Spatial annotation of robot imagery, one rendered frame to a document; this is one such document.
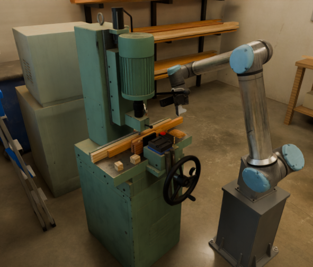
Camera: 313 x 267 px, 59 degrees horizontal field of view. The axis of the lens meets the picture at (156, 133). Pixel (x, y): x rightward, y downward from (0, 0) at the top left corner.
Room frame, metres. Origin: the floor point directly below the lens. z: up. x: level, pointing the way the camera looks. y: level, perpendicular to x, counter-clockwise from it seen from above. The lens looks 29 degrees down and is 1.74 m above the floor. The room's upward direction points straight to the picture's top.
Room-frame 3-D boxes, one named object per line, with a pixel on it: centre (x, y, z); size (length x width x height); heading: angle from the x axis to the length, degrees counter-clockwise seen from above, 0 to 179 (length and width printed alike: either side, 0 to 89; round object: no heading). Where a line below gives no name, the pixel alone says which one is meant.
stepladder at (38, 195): (1.61, 0.99, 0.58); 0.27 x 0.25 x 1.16; 127
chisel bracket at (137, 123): (1.42, 0.11, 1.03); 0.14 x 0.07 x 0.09; 44
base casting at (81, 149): (1.49, 0.18, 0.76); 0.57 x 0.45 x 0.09; 44
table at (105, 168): (1.32, 0.03, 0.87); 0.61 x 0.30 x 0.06; 134
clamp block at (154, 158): (1.25, -0.03, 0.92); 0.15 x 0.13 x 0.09; 134
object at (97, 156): (1.41, 0.12, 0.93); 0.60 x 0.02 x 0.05; 134
